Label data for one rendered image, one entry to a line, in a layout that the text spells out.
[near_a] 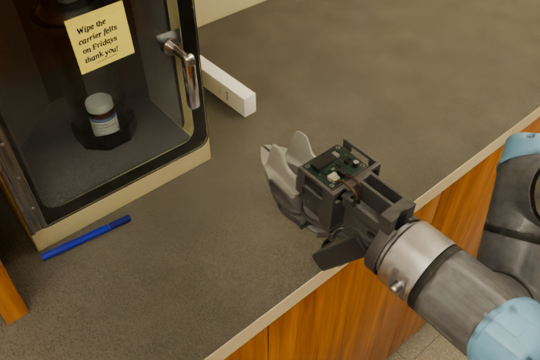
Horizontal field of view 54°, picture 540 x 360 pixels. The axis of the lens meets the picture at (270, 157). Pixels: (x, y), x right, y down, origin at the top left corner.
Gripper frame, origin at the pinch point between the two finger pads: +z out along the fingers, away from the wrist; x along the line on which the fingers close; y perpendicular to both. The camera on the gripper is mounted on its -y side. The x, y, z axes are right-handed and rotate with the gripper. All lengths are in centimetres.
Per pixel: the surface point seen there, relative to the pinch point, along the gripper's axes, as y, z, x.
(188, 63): 5.7, 16.4, 0.5
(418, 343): -114, -5, -58
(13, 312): -18.6, 14.0, 33.3
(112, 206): -19.0, 23.0, 14.0
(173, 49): 5.9, 20.3, 0.4
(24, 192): -7.1, 21.8, 24.9
